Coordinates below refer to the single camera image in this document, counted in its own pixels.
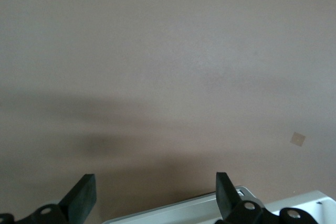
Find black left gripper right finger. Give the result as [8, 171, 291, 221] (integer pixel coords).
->
[215, 172, 316, 224]

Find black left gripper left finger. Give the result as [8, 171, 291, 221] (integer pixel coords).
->
[0, 173, 98, 224]

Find brown tape patch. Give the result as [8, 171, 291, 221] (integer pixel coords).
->
[290, 131, 307, 147]

